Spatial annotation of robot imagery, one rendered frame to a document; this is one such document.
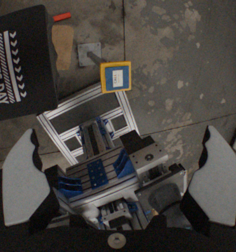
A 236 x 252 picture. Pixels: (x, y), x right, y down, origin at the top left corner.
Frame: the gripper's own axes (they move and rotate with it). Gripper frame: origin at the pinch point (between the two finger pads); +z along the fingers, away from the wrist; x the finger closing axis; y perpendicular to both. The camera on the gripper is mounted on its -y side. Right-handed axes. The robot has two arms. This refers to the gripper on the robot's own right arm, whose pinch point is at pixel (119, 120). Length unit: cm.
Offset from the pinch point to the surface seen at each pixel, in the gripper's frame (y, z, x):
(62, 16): -28, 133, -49
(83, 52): 10, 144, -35
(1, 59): -4, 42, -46
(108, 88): 16, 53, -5
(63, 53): 8, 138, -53
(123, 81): 13, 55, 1
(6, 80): 5, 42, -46
